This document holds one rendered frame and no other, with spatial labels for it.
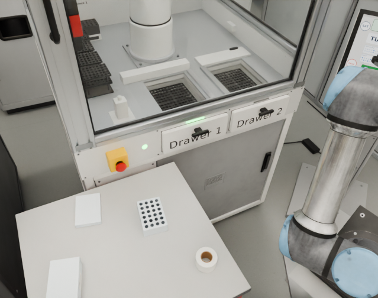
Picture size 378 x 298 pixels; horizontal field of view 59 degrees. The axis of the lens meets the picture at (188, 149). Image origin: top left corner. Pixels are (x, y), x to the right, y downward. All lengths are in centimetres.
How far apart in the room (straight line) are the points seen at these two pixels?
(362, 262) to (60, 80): 92
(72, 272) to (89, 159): 39
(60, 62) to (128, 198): 55
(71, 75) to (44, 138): 177
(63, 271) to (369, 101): 94
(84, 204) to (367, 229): 94
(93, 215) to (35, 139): 162
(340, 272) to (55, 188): 188
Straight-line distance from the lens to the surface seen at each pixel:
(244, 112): 141
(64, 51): 99
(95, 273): 115
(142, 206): 121
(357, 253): 93
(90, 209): 126
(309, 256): 96
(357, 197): 248
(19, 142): 280
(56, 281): 111
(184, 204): 125
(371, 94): 82
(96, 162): 126
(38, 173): 252
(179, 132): 128
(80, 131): 115
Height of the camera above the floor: 178
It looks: 45 degrees down
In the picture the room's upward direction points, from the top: 3 degrees clockwise
